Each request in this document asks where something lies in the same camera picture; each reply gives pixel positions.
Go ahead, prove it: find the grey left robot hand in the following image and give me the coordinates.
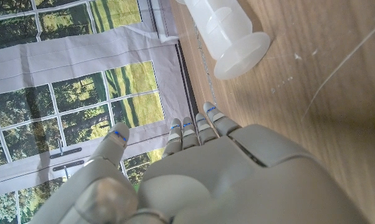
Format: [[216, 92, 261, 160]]
[[28, 101, 371, 224]]

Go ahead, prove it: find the large clear plastic syringe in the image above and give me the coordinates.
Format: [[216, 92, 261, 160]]
[[176, 0, 272, 81]]

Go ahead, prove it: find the printed window backdrop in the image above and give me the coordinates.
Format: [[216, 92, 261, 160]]
[[0, 0, 201, 224]]

